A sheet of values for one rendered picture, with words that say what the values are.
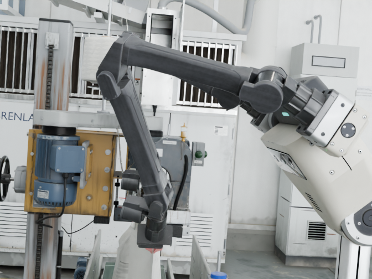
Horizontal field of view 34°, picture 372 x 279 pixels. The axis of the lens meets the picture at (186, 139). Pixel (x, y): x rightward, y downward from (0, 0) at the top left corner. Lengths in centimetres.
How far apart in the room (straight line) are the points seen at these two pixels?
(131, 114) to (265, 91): 35
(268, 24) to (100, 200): 346
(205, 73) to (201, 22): 501
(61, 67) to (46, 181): 48
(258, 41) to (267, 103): 408
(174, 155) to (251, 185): 421
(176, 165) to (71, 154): 45
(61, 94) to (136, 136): 88
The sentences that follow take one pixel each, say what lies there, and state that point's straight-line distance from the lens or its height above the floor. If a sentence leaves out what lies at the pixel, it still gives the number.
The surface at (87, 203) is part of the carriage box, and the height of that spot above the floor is 107.
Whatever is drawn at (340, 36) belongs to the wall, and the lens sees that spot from 672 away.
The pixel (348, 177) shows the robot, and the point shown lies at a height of 131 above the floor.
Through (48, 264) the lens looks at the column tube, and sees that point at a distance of 248.
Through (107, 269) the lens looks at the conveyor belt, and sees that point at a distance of 406.
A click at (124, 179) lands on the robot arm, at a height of 120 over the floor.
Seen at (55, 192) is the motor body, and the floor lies 114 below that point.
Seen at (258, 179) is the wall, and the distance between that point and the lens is 652.
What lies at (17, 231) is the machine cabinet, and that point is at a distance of 524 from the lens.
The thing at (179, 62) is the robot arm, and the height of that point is 156.
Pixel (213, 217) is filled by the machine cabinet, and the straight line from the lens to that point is 517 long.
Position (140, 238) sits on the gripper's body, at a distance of 178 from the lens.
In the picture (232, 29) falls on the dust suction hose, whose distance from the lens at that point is 514.
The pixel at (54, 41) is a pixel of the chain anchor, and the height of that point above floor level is 167.
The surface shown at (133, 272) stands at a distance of 204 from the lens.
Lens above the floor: 146
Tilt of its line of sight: 3 degrees down
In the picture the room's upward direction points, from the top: 4 degrees clockwise
